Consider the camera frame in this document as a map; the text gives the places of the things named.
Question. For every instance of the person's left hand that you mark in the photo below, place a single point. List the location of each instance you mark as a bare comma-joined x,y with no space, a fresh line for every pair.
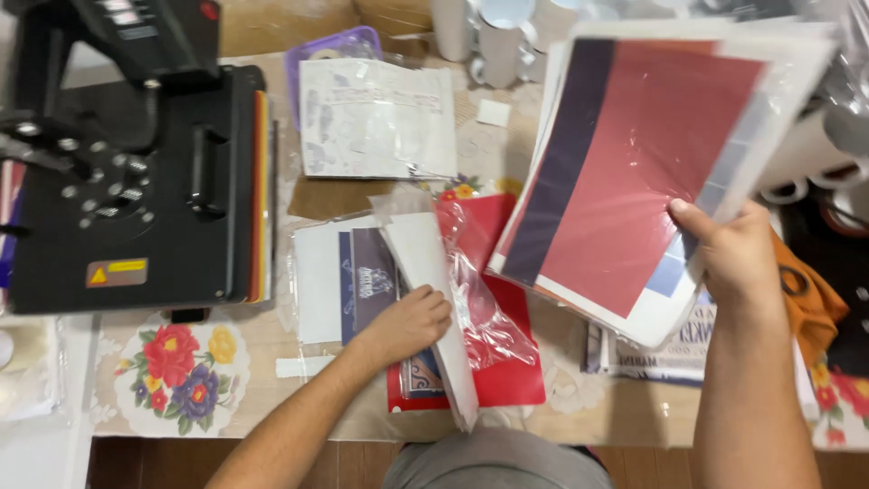
407,324

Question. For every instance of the person's right hand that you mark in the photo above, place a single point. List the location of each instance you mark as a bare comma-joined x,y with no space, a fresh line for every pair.
736,255

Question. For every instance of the person's left fingers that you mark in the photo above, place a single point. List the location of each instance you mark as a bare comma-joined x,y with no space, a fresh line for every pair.
434,309

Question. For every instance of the white sheets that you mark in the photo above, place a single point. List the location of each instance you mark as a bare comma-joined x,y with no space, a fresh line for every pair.
431,305

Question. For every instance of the stack of vinyl sheets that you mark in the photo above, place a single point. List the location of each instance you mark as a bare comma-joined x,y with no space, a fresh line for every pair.
631,183

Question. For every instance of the crumpled clear plastic bag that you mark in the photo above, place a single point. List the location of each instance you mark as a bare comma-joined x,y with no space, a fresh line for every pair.
485,305

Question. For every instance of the navy printed transfer sheet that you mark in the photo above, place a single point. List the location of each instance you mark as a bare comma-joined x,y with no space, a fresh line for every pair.
370,278

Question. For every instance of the patterned blue transfer sheet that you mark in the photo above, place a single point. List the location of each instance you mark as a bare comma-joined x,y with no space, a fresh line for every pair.
424,380

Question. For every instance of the red vinyl sheet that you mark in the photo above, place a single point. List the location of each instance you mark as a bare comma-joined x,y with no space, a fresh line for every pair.
506,387

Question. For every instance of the white paper sheet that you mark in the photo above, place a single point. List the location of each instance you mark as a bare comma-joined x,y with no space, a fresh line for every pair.
316,278

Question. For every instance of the white paper strip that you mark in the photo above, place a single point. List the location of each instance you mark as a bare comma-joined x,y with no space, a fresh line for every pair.
302,367

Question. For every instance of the person's grey shorts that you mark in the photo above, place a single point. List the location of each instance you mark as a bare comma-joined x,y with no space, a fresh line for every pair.
495,462

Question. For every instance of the printed transfer sheets in plastic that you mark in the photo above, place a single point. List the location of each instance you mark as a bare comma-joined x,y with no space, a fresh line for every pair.
377,119

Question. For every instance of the small white square paper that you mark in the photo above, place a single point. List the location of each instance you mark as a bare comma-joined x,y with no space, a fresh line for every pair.
493,113

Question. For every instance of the stack of coloured sheets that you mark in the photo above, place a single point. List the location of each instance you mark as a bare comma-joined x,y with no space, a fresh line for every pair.
261,197

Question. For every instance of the printed paper stack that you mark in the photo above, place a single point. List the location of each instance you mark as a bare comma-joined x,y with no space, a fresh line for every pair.
658,353

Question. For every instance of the floral tablecloth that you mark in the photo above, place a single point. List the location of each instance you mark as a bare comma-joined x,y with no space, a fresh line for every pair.
183,377

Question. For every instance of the purple plastic container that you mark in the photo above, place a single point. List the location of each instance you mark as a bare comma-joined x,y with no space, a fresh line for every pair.
326,61

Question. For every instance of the group of white mugs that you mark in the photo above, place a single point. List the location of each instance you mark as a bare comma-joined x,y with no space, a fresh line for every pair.
499,41

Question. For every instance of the black heat press machine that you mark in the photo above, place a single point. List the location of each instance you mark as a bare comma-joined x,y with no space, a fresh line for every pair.
129,156

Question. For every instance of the orange cloth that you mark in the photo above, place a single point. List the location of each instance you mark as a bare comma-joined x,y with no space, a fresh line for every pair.
808,299

